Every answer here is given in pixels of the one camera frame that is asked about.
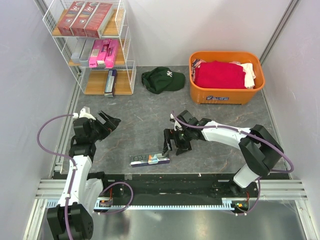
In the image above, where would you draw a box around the purple toothpaste box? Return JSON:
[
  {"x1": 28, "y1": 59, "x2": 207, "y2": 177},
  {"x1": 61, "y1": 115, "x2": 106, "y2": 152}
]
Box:
[{"x1": 104, "y1": 69, "x2": 118, "y2": 98}]

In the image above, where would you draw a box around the pink toothpaste box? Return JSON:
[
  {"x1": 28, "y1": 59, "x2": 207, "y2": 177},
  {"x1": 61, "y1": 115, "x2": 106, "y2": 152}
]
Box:
[
  {"x1": 88, "y1": 39, "x2": 103, "y2": 68},
  {"x1": 96, "y1": 38, "x2": 111, "y2": 67},
  {"x1": 104, "y1": 39, "x2": 119, "y2": 69}
]

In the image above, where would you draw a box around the orange plastic basket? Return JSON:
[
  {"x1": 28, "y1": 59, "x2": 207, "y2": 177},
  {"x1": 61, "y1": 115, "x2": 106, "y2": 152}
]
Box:
[{"x1": 189, "y1": 51, "x2": 266, "y2": 105}]

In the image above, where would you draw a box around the red folded cloth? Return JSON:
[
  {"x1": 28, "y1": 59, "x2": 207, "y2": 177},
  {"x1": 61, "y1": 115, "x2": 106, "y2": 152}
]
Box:
[{"x1": 194, "y1": 61, "x2": 246, "y2": 89}]

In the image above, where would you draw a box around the patterned cloth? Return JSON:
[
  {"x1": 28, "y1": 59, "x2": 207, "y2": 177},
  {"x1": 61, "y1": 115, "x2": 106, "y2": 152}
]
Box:
[{"x1": 191, "y1": 59, "x2": 206, "y2": 82}]

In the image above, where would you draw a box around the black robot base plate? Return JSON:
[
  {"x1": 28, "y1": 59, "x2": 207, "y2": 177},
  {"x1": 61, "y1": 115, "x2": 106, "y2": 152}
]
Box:
[{"x1": 99, "y1": 173, "x2": 258, "y2": 199}]

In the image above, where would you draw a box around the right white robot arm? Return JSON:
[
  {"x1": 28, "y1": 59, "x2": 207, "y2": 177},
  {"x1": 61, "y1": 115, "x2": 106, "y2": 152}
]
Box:
[{"x1": 163, "y1": 110, "x2": 284, "y2": 197}]

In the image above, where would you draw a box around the grey cable duct rail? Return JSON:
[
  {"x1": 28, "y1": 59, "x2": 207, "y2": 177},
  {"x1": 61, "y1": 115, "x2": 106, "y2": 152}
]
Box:
[{"x1": 46, "y1": 197, "x2": 250, "y2": 210}]

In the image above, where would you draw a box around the white pink cloth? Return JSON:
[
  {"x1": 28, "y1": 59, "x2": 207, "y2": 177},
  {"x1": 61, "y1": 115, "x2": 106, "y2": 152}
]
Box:
[{"x1": 230, "y1": 61, "x2": 256, "y2": 89}]

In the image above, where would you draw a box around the dark green baseball cap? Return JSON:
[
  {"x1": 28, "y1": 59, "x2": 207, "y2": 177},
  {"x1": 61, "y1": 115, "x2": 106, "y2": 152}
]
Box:
[{"x1": 141, "y1": 66, "x2": 186, "y2": 95}]

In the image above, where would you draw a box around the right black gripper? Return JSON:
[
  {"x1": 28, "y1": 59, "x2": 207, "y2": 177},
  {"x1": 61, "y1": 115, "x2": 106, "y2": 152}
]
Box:
[{"x1": 162, "y1": 127, "x2": 193, "y2": 156}]

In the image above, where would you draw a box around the silver R&O toothpaste box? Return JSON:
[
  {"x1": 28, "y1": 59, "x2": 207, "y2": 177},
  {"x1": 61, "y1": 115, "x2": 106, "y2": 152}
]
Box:
[{"x1": 130, "y1": 152, "x2": 171, "y2": 168}]

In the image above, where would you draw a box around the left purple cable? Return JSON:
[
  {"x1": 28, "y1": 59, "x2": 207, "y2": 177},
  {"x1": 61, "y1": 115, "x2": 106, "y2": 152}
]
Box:
[{"x1": 36, "y1": 113, "x2": 135, "y2": 240}]

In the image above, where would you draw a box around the red white toothpaste box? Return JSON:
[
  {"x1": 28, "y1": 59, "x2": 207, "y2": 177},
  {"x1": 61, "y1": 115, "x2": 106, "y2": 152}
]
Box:
[{"x1": 84, "y1": 2, "x2": 114, "y2": 39}]

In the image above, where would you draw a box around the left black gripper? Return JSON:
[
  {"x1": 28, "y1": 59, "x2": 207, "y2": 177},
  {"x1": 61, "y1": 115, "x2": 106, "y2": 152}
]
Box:
[{"x1": 88, "y1": 111, "x2": 121, "y2": 142}]

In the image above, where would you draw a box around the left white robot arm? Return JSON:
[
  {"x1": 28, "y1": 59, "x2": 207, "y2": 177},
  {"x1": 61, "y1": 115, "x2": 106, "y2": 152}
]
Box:
[{"x1": 46, "y1": 108, "x2": 121, "y2": 240}]

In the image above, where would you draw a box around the white wire wooden shelf rack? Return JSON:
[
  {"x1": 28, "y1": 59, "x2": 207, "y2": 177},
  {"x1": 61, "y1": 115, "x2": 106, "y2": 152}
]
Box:
[{"x1": 42, "y1": 0, "x2": 136, "y2": 97}]

